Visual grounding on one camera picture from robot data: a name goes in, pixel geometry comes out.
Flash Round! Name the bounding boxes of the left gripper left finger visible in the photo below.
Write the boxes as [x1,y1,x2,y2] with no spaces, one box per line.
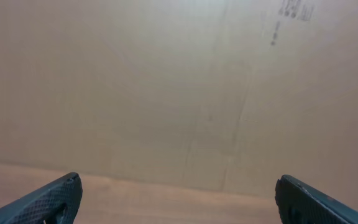
[0,172,83,224]

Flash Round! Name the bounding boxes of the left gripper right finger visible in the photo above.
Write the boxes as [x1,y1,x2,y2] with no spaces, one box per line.
[275,175,358,224]

